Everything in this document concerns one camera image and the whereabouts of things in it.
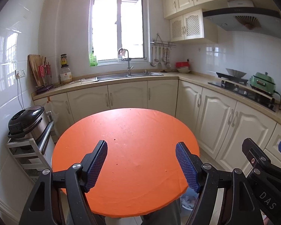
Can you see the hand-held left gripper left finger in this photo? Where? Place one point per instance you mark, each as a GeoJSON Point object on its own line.
{"type": "Point", "coordinates": [97, 164]}

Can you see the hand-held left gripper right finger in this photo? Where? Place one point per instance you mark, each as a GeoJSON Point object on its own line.
{"type": "Point", "coordinates": [187, 166]}

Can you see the heap of mixed wrappers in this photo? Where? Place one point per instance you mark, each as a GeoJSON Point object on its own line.
{"type": "Point", "coordinates": [189, 200]}

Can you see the blue plastic bucket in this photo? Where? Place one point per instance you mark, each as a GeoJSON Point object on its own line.
{"type": "Point", "coordinates": [182, 207]}

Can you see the round orange table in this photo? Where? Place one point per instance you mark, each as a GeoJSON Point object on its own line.
{"type": "Point", "coordinates": [131, 145]}

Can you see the black gas stove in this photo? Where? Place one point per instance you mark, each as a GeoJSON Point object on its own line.
{"type": "Point", "coordinates": [245, 93]}

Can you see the green electric cooking pot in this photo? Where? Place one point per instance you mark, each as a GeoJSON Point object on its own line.
{"type": "Point", "coordinates": [262, 83]}

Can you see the white storage rack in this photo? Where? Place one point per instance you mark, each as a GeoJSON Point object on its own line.
{"type": "Point", "coordinates": [28, 154]}

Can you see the white plastic bag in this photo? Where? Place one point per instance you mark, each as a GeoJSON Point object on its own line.
{"type": "Point", "coordinates": [52, 110]}

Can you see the cream base cabinets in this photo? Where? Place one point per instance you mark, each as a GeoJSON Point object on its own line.
{"type": "Point", "coordinates": [126, 93]}

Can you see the steel wok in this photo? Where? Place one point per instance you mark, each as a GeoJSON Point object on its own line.
{"type": "Point", "coordinates": [234, 72]}

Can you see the white spoon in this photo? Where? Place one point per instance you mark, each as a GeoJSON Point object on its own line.
{"type": "Point", "coordinates": [84, 81]}

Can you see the black rice cooker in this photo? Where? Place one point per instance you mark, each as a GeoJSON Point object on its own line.
{"type": "Point", "coordinates": [25, 119]}

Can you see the steel sink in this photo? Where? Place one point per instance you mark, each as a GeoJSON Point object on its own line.
{"type": "Point", "coordinates": [112, 76]}

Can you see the beige countertop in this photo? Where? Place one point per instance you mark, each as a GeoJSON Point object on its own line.
{"type": "Point", "coordinates": [194, 76]}

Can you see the large glass jar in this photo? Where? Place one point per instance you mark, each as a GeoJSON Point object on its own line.
{"type": "Point", "coordinates": [66, 75]}

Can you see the white bowl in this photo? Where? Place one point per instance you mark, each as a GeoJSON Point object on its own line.
{"type": "Point", "coordinates": [183, 70]}

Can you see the steel faucet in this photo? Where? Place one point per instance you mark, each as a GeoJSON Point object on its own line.
{"type": "Point", "coordinates": [129, 66]}

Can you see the hanging steel utensil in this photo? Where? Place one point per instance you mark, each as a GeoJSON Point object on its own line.
{"type": "Point", "coordinates": [168, 65]}
{"type": "Point", "coordinates": [164, 56]}

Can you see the green dish soap bottle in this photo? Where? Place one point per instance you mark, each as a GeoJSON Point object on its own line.
{"type": "Point", "coordinates": [93, 61]}

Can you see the purple utensil rack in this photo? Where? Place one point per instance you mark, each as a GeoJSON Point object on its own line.
{"type": "Point", "coordinates": [45, 72]}

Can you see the hanging steel ladle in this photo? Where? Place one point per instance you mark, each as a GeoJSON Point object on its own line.
{"type": "Point", "coordinates": [159, 63]}
{"type": "Point", "coordinates": [153, 63]}

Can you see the small jar yellow label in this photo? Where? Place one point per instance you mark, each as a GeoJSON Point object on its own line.
{"type": "Point", "coordinates": [64, 59]}

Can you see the wooden cutting board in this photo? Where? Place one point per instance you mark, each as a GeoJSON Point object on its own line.
{"type": "Point", "coordinates": [34, 68]}

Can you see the range hood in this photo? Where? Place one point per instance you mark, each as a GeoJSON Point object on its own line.
{"type": "Point", "coordinates": [248, 13]}

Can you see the cream lattice door cabinet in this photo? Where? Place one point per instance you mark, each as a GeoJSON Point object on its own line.
{"type": "Point", "coordinates": [192, 25]}

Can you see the white wall socket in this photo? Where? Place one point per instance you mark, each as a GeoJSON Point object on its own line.
{"type": "Point", "coordinates": [20, 73]}

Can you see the steel utensil rail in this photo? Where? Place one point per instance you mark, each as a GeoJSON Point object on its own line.
{"type": "Point", "coordinates": [162, 43]}

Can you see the white frame window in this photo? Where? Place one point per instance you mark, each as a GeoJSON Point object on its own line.
{"type": "Point", "coordinates": [107, 28]}

